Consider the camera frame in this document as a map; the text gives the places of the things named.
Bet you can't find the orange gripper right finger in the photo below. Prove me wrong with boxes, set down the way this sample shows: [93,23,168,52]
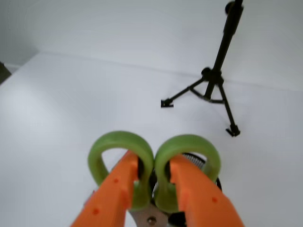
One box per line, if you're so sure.
[170,155,244,227]

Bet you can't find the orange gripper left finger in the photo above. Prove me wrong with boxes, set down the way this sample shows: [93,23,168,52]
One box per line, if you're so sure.
[72,151,138,227]

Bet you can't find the green handled scissors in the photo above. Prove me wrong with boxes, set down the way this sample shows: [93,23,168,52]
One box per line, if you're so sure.
[88,131,222,227]

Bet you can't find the black mesh pen holder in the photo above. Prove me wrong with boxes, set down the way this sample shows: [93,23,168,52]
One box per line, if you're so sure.
[150,152,222,227]

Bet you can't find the black camera tripod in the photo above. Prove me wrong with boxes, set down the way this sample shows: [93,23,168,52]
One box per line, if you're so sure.
[160,0,244,137]

